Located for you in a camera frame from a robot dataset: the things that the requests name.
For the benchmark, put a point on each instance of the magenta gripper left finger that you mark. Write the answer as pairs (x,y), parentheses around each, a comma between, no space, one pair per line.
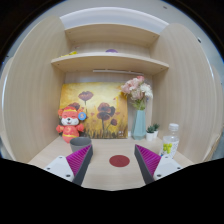
(73,167)

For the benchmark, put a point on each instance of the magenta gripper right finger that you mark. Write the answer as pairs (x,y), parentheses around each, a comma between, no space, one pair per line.
(152,166)

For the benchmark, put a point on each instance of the clear water bottle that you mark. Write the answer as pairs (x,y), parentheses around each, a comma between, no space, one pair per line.
(170,141)

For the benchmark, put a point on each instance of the grey plastic cup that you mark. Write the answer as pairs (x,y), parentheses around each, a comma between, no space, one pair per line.
(80,143)

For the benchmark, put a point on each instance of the round red coaster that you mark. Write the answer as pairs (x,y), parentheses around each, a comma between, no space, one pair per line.
(119,161)

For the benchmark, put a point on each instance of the teal ribbed vase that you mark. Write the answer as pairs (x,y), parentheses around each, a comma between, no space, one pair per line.
(139,125)

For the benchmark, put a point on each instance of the small potted succulent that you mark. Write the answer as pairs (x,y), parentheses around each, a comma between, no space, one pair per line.
(150,133)
(156,127)

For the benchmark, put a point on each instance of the red plush fox toy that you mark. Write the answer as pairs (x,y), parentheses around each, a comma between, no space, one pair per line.
(71,123)

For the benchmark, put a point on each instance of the yellow poppy flower painting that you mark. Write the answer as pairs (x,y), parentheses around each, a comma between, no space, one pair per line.
(103,103)

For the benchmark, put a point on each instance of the pink white flower bouquet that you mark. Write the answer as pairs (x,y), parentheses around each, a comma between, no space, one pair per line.
(138,91)

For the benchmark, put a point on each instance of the wooden shelf board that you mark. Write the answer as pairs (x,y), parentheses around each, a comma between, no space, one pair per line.
(104,61)

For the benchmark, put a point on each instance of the yellow object on shelf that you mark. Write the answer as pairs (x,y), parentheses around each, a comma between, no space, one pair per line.
(69,54)

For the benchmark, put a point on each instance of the purple object on shelf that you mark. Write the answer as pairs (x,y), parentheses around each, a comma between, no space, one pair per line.
(111,51)

